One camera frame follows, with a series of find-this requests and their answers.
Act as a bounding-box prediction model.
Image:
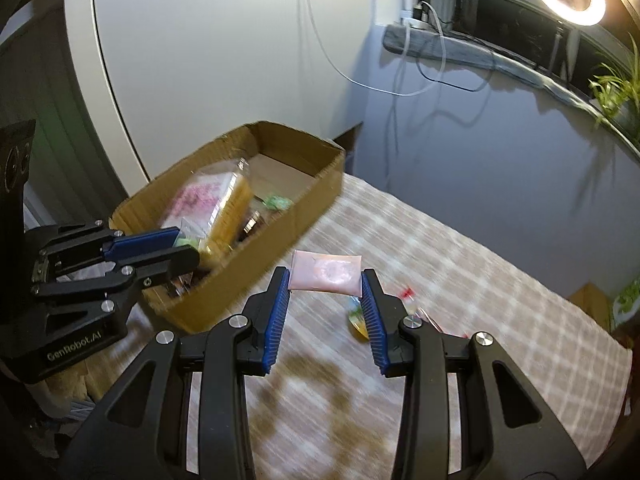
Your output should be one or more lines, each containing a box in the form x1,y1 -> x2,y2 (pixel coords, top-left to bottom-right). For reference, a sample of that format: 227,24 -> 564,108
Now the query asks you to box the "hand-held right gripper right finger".
361,268 -> 588,480

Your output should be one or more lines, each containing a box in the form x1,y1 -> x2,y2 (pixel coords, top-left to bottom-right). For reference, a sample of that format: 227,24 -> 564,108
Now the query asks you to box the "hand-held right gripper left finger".
60,266 -> 292,480

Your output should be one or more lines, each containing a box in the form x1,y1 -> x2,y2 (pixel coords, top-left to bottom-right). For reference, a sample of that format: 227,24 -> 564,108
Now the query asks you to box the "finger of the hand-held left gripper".
37,220 -> 182,273
30,246 -> 201,316

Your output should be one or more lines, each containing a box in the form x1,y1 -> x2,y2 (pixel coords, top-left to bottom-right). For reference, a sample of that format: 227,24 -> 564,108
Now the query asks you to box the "clear bread packet pink label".
160,157 -> 253,261

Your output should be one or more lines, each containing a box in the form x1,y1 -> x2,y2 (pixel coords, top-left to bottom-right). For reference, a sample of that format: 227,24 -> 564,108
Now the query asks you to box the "pink snack packet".
287,250 -> 362,297

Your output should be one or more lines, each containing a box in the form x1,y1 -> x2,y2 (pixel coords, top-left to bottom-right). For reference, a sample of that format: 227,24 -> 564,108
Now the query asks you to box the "cardboard box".
109,120 -> 347,335

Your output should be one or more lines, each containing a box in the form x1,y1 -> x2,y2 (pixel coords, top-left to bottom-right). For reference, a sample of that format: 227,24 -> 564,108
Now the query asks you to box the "brown chocolate bar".
239,210 -> 268,243

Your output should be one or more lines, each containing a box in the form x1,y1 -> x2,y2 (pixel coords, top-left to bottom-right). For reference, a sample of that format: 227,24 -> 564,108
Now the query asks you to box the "yellow jelly cup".
347,296 -> 373,342

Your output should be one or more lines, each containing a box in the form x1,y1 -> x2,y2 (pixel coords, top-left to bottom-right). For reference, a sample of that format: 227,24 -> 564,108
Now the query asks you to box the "red white wrapped candy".
397,286 -> 421,313

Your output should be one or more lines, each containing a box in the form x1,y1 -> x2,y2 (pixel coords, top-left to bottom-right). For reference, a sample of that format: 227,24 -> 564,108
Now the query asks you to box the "checked tablecloth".
45,172 -> 633,480

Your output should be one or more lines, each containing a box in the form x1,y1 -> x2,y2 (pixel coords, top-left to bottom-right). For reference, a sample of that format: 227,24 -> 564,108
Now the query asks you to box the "wooden furniture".
567,282 -> 615,333

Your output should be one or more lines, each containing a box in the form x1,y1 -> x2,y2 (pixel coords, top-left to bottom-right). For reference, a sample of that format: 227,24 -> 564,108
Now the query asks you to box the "green white packet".
612,277 -> 640,331

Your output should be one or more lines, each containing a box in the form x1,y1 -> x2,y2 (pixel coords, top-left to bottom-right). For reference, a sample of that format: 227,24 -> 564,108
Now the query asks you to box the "grey stone windowsill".
382,24 -> 640,156

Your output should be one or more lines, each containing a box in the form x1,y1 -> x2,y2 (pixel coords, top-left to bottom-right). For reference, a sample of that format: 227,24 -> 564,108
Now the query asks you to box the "white charger plug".
400,0 -> 431,28

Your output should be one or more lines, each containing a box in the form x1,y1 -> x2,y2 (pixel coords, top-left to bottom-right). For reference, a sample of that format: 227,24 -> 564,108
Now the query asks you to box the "potted green plant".
587,35 -> 640,131

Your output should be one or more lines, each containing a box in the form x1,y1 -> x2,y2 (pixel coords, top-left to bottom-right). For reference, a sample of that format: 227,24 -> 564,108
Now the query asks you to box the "window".
417,0 -> 640,126

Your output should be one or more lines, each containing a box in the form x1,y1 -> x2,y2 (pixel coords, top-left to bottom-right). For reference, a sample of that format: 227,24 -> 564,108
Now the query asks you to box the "black cable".
417,30 -> 506,93

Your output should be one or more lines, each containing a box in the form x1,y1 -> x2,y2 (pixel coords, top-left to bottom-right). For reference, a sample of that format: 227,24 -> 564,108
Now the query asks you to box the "white cable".
295,0 -> 448,98

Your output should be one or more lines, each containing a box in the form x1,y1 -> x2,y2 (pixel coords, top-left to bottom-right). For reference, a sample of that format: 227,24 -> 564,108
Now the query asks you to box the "ring light stand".
547,22 -> 571,83

